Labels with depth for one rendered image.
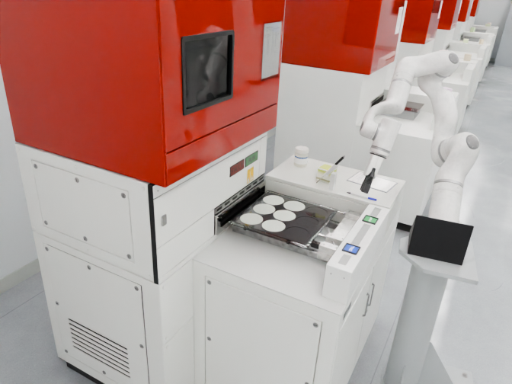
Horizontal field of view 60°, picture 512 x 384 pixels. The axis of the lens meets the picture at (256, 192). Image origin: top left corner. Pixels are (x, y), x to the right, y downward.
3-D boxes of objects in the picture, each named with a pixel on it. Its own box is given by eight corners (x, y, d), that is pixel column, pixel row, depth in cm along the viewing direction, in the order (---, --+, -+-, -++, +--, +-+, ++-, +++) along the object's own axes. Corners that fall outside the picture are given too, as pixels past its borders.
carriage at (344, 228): (316, 257, 176) (317, 251, 175) (345, 219, 205) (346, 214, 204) (335, 264, 173) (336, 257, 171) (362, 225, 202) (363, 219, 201)
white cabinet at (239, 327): (193, 400, 212) (191, 260, 177) (280, 291, 290) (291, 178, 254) (318, 467, 186) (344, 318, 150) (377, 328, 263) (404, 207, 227)
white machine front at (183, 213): (154, 283, 162) (147, 184, 144) (258, 199, 227) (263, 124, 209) (160, 286, 160) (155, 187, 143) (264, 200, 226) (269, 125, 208)
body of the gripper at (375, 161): (369, 149, 196) (360, 173, 197) (371, 150, 186) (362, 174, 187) (385, 155, 195) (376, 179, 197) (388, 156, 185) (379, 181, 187)
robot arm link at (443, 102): (452, 161, 188) (429, 171, 204) (475, 160, 192) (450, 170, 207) (430, 55, 199) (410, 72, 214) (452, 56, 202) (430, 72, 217)
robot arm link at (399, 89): (379, 70, 193) (361, 129, 184) (414, 82, 193) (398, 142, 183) (373, 81, 202) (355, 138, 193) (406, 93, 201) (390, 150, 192)
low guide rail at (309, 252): (232, 231, 197) (232, 225, 196) (235, 228, 199) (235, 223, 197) (338, 267, 177) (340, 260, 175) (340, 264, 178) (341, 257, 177)
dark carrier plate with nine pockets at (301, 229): (231, 222, 190) (231, 220, 190) (267, 193, 217) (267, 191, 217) (305, 245, 176) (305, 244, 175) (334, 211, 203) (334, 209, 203)
